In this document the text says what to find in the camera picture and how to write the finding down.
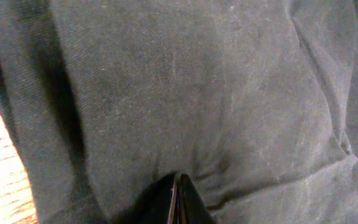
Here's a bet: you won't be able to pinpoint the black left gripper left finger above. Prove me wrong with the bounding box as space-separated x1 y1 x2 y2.
126 172 176 224

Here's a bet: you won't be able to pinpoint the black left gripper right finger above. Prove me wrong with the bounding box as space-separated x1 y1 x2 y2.
177 174 216 224

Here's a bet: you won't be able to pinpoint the black shorts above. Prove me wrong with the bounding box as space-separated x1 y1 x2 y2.
0 0 358 223

